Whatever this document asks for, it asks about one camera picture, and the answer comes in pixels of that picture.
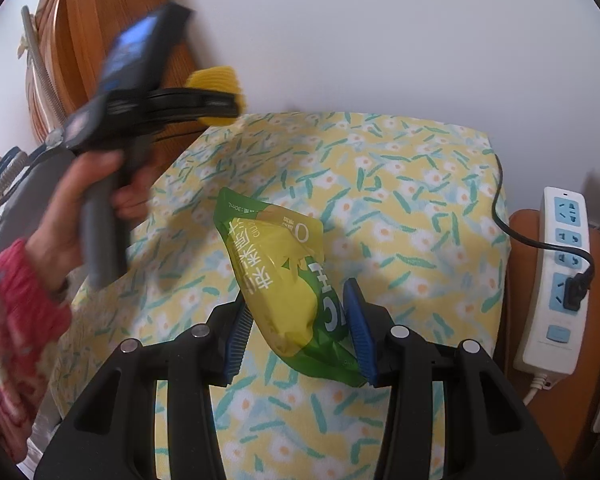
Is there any yellow foam fruit net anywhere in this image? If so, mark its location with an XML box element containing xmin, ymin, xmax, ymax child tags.
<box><xmin>184</xmin><ymin>65</ymin><xmax>248</xmax><ymax>128</ymax></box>

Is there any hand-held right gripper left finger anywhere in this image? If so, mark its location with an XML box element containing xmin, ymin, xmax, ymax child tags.
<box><xmin>34</xmin><ymin>297</ymin><xmax>255</xmax><ymax>480</ymax></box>

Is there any person's left hand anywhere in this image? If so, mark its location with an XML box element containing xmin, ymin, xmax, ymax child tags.
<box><xmin>25</xmin><ymin>150</ymin><xmax>158</xmax><ymax>293</ymax></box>

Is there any yellow floral cloth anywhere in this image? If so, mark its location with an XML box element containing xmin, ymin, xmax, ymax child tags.
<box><xmin>50</xmin><ymin>110</ymin><xmax>511</xmax><ymax>480</ymax></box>

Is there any black power cable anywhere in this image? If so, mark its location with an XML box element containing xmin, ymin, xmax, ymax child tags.
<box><xmin>490</xmin><ymin>152</ymin><xmax>596</xmax><ymax>311</ymax></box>

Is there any white power strip cord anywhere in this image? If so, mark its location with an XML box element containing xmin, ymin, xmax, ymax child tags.
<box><xmin>522</xmin><ymin>370</ymin><xmax>553</xmax><ymax>406</ymax></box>

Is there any grey cushion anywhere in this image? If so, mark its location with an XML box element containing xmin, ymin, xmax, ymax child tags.
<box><xmin>0</xmin><ymin>152</ymin><xmax>81</xmax><ymax>261</ymax></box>

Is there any white power strip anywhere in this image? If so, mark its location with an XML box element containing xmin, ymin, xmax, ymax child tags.
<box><xmin>512</xmin><ymin>186</ymin><xmax>593</xmax><ymax>376</ymax></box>

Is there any wooden headboard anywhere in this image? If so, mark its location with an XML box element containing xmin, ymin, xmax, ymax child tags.
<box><xmin>24</xmin><ymin>0</ymin><xmax>206</xmax><ymax>161</ymax></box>

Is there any green and yellow sachet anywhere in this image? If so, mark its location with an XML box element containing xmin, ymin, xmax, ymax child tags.
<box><xmin>213</xmin><ymin>187</ymin><xmax>368</xmax><ymax>388</ymax></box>

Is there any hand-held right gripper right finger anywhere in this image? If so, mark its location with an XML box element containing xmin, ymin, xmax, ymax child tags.
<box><xmin>342</xmin><ymin>277</ymin><xmax>566</xmax><ymax>480</ymax></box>

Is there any white pillow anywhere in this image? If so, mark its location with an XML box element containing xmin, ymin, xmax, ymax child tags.
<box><xmin>20</xmin><ymin>400</ymin><xmax>61</xmax><ymax>480</ymax></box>

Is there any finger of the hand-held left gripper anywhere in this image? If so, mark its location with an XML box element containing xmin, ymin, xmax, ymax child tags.
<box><xmin>145</xmin><ymin>87</ymin><xmax>245</xmax><ymax>126</ymax></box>

